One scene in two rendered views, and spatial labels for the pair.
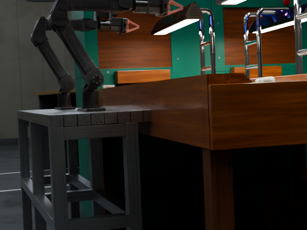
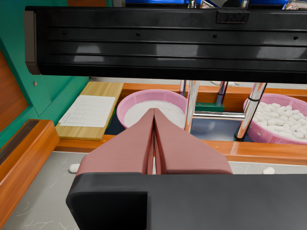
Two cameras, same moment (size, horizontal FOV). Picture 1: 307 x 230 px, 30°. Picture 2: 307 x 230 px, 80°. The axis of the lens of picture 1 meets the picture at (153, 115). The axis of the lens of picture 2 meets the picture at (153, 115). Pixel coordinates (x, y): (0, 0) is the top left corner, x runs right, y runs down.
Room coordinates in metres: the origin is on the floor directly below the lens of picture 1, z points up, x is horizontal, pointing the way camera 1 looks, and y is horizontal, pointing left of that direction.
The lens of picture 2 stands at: (2.84, 0.15, 1.14)
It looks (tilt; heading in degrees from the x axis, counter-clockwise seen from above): 38 degrees down; 288
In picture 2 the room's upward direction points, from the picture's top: straight up
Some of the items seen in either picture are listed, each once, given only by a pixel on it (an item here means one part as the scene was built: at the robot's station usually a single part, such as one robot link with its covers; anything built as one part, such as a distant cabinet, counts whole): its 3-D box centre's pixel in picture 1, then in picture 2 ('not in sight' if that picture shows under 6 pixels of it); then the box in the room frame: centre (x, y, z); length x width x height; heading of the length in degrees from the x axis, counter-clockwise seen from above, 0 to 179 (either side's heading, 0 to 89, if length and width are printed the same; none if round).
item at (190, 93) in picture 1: (144, 107); not in sight; (2.28, 0.03, 0.67); 1.81 x 0.12 x 0.19; 14
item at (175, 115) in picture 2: not in sight; (155, 121); (3.00, -0.35, 0.71); 0.22 x 0.22 x 0.06
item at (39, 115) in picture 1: (132, 111); not in sight; (2.54, 0.09, 0.65); 1.20 x 0.90 x 0.04; 18
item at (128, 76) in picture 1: (143, 76); (3, 181); (3.18, 0.05, 0.83); 0.30 x 0.06 x 0.07; 104
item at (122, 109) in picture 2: not in sight; (155, 118); (3.00, -0.35, 0.72); 0.27 x 0.27 x 0.10
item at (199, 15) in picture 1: (174, 20); (282, 43); (2.77, -0.12, 1.08); 0.62 x 0.08 x 0.07; 14
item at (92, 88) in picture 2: not in sight; (93, 105); (3.21, -0.29, 0.77); 0.33 x 0.15 x 0.01; 104
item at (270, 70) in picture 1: (256, 72); not in sight; (3.35, -0.61, 0.83); 0.30 x 0.06 x 0.07; 104
